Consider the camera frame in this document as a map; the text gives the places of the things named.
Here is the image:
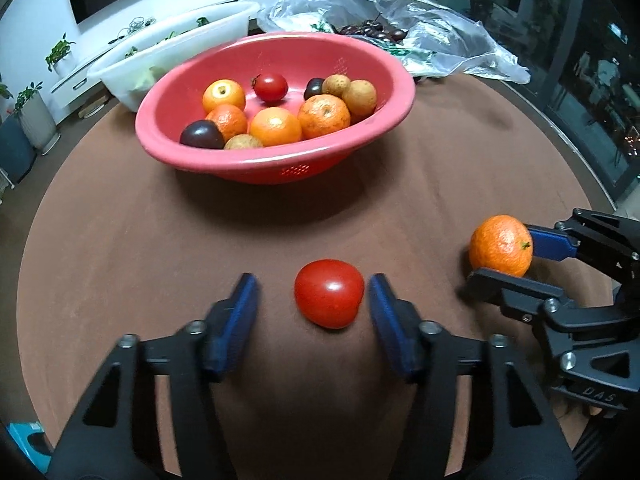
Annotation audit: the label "white plastic basin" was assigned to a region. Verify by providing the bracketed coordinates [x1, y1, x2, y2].
[88, 1, 260, 112]

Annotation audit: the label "white tv cabinet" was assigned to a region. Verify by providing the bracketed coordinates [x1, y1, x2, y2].
[50, 0, 273, 110]

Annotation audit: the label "orange in bowl back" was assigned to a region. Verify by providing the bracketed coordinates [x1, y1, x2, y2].
[202, 79, 246, 114]

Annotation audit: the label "large orange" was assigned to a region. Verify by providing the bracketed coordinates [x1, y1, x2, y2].
[297, 94, 352, 139]

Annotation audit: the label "dark orange mandarin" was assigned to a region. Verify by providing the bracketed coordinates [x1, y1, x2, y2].
[469, 214, 534, 278]

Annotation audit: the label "red plastic colander bowl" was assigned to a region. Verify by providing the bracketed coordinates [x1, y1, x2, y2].
[136, 32, 416, 184]

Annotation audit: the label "floor plant white pot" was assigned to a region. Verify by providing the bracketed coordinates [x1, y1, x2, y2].
[13, 81, 61, 156]

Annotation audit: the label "dark cherries in bag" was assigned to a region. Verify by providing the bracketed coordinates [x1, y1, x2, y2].
[337, 20, 408, 44]

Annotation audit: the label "mandarin in bowl left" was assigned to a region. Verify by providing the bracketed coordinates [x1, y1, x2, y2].
[205, 103, 248, 142]

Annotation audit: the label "tall plant blue pot left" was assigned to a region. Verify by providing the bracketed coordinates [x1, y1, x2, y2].
[0, 84, 36, 184]

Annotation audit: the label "red tomato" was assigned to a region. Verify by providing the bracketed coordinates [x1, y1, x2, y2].
[252, 73, 288, 104]
[294, 259, 364, 330]

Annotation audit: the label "dark purple plum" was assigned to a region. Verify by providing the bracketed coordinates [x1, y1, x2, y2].
[179, 119, 226, 150]

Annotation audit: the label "tan longan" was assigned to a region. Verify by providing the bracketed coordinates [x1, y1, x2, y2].
[224, 133, 262, 150]
[321, 74, 350, 98]
[342, 79, 378, 118]

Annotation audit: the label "bright yellow-orange orange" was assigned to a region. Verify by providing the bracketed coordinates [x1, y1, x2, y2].
[248, 107, 303, 146]

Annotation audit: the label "blue plastic stool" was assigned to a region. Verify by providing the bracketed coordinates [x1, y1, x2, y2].
[9, 422, 53, 474]

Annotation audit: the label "clear plastic bag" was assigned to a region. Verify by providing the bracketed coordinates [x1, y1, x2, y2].
[257, 0, 530, 84]

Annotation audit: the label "small dark red fruit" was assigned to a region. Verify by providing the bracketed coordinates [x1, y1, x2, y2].
[304, 78, 324, 101]

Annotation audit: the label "small potted plant on cabinet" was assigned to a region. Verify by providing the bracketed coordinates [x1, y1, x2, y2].
[46, 35, 77, 78]

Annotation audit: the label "brown round tablecloth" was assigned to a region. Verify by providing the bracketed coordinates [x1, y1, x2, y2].
[17, 76, 590, 479]

